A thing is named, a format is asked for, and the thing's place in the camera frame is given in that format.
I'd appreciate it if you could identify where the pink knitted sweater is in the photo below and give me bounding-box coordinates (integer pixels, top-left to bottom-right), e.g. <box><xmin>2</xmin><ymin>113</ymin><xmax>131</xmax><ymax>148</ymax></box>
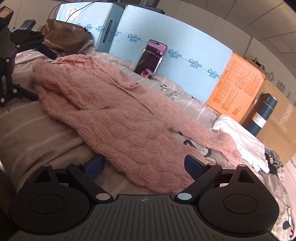
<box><xmin>30</xmin><ymin>55</ymin><xmax>241</xmax><ymax>194</ymax></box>

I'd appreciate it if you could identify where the small black display device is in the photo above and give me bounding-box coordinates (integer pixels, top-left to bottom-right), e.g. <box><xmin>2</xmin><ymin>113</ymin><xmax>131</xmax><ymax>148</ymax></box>
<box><xmin>19</xmin><ymin>19</ymin><xmax>36</xmax><ymax>30</ymax></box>

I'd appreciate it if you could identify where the brown folded garment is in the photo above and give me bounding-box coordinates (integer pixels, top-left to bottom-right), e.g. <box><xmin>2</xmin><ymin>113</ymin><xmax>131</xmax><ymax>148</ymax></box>
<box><xmin>37</xmin><ymin>19</ymin><xmax>93</xmax><ymax>56</ymax></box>

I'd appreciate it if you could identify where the white striped folded cloth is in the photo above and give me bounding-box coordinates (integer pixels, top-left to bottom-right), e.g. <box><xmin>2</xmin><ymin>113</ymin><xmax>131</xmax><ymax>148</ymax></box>
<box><xmin>212</xmin><ymin>114</ymin><xmax>270</xmax><ymax>174</ymax></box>

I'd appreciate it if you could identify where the striped cartoon bed sheet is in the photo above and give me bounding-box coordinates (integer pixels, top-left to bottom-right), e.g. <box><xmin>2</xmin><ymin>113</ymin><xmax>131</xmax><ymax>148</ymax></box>
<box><xmin>1</xmin><ymin>48</ymin><xmax>295</xmax><ymax>240</ymax></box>

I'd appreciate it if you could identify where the small light blue box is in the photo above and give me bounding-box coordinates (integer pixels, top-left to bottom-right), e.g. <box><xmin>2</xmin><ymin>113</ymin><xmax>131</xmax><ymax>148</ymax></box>
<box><xmin>56</xmin><ymin>2</ymin><xmax>124</xmax><ymax>53</ymax></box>

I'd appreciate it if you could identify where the brown cardboard box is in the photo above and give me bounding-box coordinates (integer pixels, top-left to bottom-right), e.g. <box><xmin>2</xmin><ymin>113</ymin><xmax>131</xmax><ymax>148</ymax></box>
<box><xmin>239</xmin><ymin>78</ymin><xmax>296</xmax><ymax>165</ymax></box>

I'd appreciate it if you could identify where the dark blue thermos bottle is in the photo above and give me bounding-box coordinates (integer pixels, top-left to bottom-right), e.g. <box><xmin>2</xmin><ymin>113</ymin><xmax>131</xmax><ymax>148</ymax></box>
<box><xmin>246</xmin><ymin>93</ymin><xmax>278</xmax><ymax>137</ymax></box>

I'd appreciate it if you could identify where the smartphone leaning on box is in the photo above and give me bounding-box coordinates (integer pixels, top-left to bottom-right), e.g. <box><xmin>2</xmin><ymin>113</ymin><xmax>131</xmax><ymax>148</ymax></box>
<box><xmin>134</xmin><ymin>40</ymin><xmax>168</xmax><ymax>79</ymax></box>

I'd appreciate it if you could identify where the orange printed box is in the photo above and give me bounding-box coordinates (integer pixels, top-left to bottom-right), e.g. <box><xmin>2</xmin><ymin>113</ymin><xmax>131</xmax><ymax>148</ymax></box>
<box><xmin>206</xmin><ymin>53</ymin><xmax>265</xmax><ymax>122</ymax></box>

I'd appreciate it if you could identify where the large light blue box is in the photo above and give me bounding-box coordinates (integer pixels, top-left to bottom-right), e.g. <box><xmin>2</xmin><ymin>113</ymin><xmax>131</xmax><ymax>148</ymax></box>
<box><xmin>110</xmin><ymin>5</ymin><xmax>233</xmax><ymax>102</ymax></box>

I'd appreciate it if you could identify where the black cable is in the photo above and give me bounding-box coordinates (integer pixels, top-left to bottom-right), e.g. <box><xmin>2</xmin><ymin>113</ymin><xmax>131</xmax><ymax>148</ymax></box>
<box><xmin>47</xmin><ymin>1</ymin><xmax>93</xmax><ymax>23</ymax></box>

